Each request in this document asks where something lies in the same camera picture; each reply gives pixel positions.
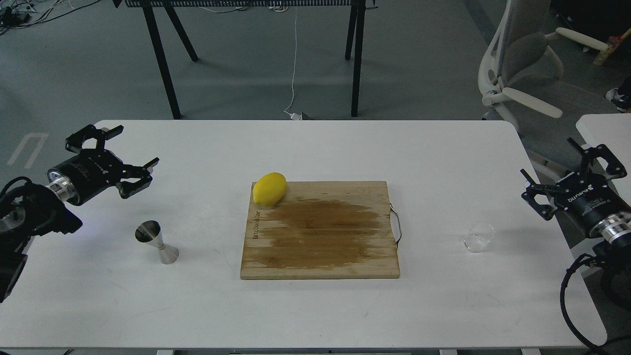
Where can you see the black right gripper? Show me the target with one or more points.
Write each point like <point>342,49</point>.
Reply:
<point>586,198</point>

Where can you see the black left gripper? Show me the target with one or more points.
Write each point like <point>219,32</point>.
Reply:
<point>93,171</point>

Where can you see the steel double jigger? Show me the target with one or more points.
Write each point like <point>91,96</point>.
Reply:
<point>150,233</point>

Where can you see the clear glass measuring cup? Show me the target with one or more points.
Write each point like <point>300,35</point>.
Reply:
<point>479,237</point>

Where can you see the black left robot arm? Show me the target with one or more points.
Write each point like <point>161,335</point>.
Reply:
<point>28,209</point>

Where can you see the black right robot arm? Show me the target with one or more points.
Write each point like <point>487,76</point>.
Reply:
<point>613,261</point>

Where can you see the white side table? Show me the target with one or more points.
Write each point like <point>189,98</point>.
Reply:
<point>613,130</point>

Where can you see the grey office chair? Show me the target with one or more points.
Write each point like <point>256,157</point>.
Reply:
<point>520,81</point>

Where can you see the yellow lemon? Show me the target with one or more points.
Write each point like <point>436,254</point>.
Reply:
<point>269,190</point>

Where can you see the wooden cutting board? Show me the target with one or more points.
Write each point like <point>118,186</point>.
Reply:
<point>322,230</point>

